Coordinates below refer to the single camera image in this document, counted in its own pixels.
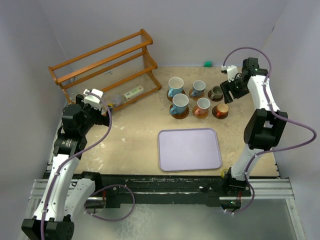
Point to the aluminium frame rail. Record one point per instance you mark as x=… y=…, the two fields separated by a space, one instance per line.
x=263 y=188

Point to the white mug orange handle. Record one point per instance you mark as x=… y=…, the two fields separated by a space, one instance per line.
x=203 y=103

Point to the orange wooden shelf rack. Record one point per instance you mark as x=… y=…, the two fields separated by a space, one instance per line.
x=114 y=69

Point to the ringed brown wooden coaster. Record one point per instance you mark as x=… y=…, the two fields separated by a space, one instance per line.
x=176 y=96

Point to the green object at wall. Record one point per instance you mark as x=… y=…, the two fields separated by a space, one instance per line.
x=208 y=64

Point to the large light blue mug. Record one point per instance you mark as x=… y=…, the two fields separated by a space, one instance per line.
x=176 y=85

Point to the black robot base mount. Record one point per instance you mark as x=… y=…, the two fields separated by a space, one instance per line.
x=118 y=189

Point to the yellow tape roll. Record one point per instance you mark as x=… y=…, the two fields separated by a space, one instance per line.
x=224 y=172

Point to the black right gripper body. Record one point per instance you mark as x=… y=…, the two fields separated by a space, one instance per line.
x=237 y=88

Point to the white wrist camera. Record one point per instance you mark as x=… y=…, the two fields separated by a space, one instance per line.
x=231 y=72
x=93 y=98

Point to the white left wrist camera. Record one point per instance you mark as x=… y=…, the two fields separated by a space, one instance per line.
x=93 y=98

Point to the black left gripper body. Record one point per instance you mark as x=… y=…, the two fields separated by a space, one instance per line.
x=93 y=116

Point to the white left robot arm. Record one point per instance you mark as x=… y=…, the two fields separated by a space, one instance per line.
x=55 y=215

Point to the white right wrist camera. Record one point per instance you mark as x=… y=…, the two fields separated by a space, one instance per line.
x=231 y=72

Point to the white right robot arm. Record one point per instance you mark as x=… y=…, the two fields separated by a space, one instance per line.
x=266 y=125

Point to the light wooden coaster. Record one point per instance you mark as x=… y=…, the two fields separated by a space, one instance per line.
x=195 y=95
x=199 y=112

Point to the white mug grey-blue handle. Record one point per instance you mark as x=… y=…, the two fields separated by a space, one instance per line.
x=199 y=85

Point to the white mug blue handle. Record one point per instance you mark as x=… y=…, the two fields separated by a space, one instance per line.
x=181 y=101

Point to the olive green mug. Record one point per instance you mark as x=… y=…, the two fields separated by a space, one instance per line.
x=217 y=90

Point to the lavender plastic tray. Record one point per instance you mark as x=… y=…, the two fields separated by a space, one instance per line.
x=188 y=149

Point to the dark walnut coaster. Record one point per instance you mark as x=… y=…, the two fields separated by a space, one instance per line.
x=214 y=112
x=213 y=97

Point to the clear tub of paperclips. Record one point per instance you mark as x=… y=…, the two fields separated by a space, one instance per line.
x=116 y=100

